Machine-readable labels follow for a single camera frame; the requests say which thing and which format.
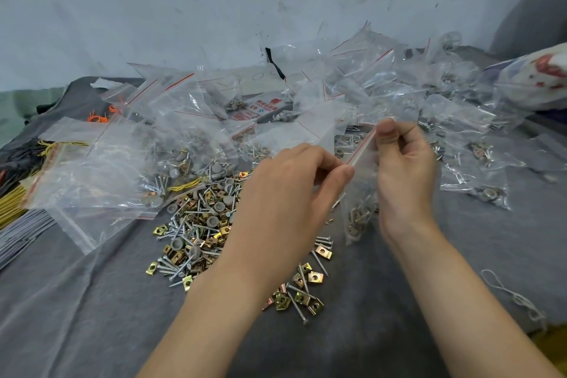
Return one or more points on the green cloth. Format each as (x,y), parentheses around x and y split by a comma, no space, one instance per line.
(24,109)

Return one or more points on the pile of filled zip bags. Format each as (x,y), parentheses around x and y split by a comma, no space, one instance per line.
(434,94)

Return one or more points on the white plastic bag red print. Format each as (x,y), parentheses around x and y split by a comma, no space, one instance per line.
(538,78)

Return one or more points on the small clear pouch with clips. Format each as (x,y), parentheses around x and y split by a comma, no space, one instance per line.
(361,196)

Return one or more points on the person's right forearm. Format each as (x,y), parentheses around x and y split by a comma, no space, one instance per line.
(460,315)

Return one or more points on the black tape strip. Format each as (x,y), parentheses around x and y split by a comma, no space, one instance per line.
(274,64)

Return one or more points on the person's left thumb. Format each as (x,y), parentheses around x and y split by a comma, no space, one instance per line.
(336,185)

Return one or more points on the person's right thumb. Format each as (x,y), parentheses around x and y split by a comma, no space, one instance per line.
(388,136)

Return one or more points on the red and white label packet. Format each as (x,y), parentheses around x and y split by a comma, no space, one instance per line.
(261,108)

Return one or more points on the pile of screws and clips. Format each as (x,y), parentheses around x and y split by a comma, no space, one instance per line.
(199,222)

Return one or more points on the pile of empty zip bags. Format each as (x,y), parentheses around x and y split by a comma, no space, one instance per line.
(110,160)

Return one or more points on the person's right hand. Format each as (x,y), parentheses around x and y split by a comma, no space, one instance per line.
(405,183)

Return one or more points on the person's left forearm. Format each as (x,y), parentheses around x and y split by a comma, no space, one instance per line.
(208,329)

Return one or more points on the person's left hand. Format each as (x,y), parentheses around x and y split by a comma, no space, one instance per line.
(270,209)

